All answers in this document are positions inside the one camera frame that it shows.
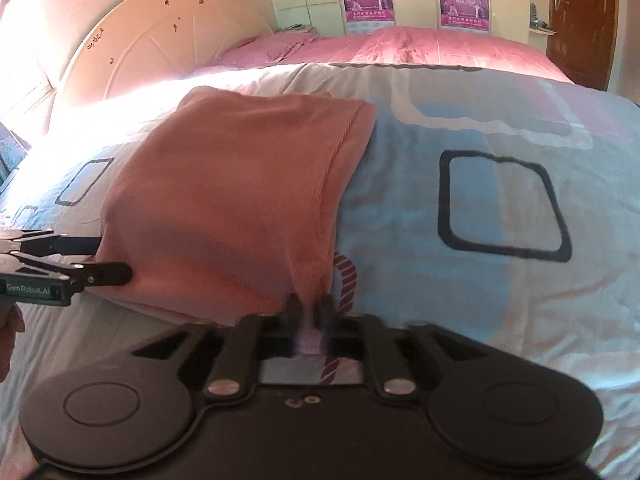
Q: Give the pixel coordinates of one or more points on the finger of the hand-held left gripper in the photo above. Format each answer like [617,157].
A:
[65,245]
[105,275]

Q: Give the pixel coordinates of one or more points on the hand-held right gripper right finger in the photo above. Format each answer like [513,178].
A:
[327,320]

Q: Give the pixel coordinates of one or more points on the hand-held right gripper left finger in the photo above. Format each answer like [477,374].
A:
[296,317]

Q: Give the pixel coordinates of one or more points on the pink ribbed shirt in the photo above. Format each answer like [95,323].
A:
[225,200]

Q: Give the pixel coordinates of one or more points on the person's left hand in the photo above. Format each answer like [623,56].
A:
[7,345]

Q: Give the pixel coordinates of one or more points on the light blue patterned quilt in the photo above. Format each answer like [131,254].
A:
[500,285]

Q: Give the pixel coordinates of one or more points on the cream round headboard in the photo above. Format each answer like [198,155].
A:
[150,35]

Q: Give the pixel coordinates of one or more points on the pink pillow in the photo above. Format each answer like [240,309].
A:
[260,50]

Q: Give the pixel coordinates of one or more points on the pink bedspread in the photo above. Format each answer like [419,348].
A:
[425,50]

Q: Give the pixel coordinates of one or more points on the cream corner shelf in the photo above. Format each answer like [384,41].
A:
[539,30]

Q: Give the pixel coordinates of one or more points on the brown wooden door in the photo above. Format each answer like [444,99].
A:
[582,20]

